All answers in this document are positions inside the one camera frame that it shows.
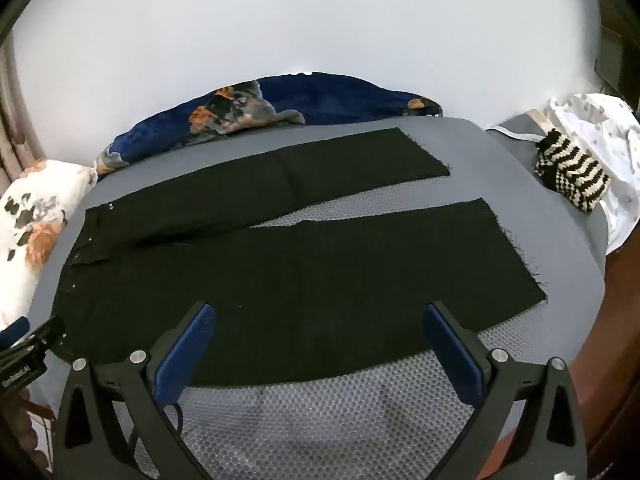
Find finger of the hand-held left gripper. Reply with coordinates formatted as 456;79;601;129
25;314;68;361
0;315;31;347

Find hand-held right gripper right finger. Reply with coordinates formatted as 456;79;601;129
422;301;589;480

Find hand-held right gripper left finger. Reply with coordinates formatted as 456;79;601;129
52;301;218;480

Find black pants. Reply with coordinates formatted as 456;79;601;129
54;127;547;387

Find grey mesh mat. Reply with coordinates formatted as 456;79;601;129
27;116;608;480

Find white floral pillow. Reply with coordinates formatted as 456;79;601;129
0;159;98;333

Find beige curtain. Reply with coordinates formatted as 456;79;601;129
0;35;48;196

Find black and cream crochet cloth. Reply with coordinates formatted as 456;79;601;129
534;129;613;214

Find white dotted cloth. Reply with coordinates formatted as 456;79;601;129
547;92;640;256

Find blue floral blanket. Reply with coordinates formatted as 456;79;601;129
94;73;445;177

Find black cable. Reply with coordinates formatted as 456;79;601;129
127;401;187;466

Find brown wooden bed frame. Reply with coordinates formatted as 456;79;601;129
472;240;640;480

